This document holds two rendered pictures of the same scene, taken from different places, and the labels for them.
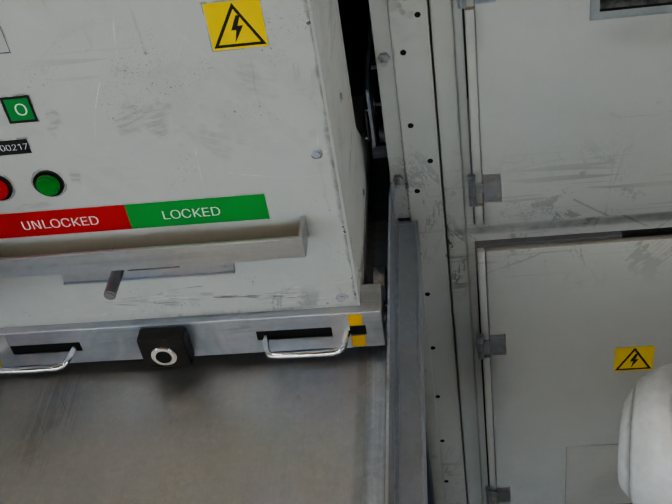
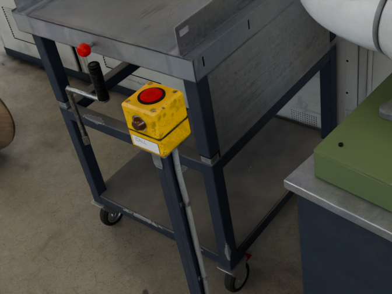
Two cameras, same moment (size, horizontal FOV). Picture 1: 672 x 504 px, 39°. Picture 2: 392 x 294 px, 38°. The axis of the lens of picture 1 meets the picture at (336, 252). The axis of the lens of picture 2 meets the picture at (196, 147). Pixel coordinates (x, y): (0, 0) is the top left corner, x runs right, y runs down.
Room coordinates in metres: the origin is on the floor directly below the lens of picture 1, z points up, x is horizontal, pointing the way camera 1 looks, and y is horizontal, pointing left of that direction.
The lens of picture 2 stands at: (-0.44, -0.60, 1.44)
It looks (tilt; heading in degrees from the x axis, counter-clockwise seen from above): 39 degrees down; 36
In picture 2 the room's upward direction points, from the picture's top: 12 degrees counter-clockwise
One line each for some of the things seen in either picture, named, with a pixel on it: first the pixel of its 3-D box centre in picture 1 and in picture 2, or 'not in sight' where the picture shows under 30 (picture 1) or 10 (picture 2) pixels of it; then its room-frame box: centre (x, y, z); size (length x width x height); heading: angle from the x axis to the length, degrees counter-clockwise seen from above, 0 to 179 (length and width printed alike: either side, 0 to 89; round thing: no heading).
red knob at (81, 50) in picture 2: not in sight; (86, 48); (0.44, 0.30, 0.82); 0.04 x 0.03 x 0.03; 171
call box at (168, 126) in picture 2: not in sight; (157, 118); (0.21, -0.05, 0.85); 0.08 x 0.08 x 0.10; 81
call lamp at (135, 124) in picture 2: not in sight; (137, 124); (0.16, -0.04, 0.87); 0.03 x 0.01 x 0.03; 81
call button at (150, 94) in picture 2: not in sight; (151, 97); (0.21, -0.05, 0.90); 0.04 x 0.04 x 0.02
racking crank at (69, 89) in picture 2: not in sight; (90, 107); (0.45, 0.36, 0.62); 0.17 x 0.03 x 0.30; 82
